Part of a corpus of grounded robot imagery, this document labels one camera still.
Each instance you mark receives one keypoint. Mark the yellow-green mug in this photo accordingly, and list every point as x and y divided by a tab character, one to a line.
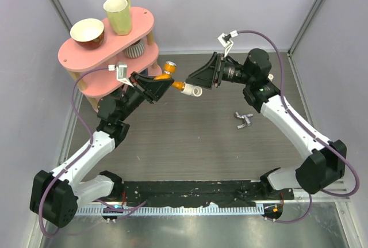
119	15

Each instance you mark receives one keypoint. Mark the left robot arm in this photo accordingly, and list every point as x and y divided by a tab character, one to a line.
56	195

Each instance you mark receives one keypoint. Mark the slotted cable duct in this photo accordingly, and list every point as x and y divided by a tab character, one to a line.
212	209

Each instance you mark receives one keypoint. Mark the pink three-tier shelf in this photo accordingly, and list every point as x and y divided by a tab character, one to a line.
77	60

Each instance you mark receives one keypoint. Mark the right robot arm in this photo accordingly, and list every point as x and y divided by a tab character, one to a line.
323	159

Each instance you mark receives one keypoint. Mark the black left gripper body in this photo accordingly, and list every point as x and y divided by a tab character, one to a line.
133	97

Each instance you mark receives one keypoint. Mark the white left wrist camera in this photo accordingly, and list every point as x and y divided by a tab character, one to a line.
121	70

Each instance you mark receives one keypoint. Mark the dark faucet with white elbow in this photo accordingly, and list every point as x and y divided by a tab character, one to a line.
270	77

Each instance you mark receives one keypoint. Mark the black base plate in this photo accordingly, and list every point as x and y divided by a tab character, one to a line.
195	194

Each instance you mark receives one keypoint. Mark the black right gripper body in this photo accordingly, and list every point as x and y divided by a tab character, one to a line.
227	71

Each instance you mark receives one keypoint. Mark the white PVC elbow fitting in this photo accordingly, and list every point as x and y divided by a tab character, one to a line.
191	90

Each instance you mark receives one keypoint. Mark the striped grey bowl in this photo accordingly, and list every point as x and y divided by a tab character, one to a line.
135	50

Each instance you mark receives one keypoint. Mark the red bowl white inside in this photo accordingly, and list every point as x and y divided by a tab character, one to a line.
88	33

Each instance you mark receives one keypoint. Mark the orange faucet with chrome knob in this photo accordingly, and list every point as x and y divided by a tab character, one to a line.
168	70

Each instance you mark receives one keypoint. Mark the chrome faucet on table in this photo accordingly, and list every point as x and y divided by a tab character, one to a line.
245	120

